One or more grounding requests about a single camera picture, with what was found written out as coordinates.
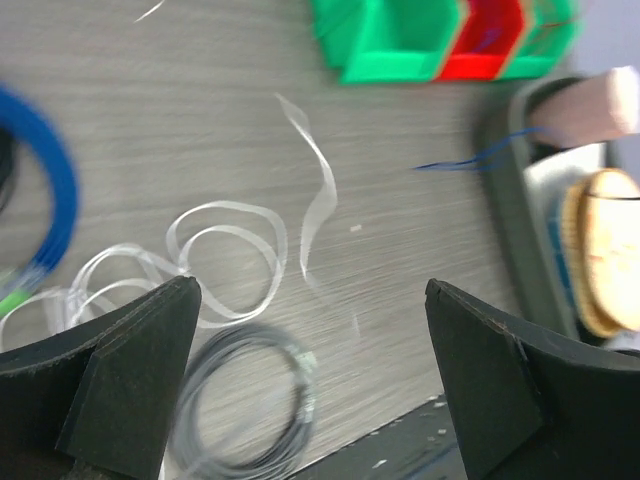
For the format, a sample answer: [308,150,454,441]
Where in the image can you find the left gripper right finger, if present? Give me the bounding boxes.
[425,279,639,479]

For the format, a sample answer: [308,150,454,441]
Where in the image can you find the blue thin cable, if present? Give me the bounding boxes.
[412,24,556,174]

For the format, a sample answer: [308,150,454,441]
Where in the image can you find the white square plate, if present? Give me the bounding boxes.
[522,142,609,241]

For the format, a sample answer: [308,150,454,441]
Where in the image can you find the bird pattern plate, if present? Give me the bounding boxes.
[555,168,639,338]

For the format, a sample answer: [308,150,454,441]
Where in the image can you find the white cable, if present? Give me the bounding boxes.
[0,0,361,351]

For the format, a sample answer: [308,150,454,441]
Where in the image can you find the red plastic bin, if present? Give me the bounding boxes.
[436,0,527,81]

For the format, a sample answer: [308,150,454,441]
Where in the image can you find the dark grey tray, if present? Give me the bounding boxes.
[475,75,639,350]

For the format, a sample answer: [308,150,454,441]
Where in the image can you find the blue coiled cable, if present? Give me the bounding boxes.
[0,82,81,286]

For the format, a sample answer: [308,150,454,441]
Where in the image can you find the pink ceramic mug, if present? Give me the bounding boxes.
[529,66,639,149]

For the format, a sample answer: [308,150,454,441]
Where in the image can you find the left green plastic bin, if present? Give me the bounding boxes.
[311,0,470,84]

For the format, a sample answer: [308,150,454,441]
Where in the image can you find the green plastic bin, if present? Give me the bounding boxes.
[498,0,580,80]
[311,0,470,84]

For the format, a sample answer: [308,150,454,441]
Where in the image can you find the grey coiled cable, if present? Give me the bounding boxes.
[167,322,319,480]

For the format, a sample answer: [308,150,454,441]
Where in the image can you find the right green plastic bin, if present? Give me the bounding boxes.
[498,0,580,80]

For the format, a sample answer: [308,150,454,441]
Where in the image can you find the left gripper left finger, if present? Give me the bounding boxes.
[1,276,201,479]

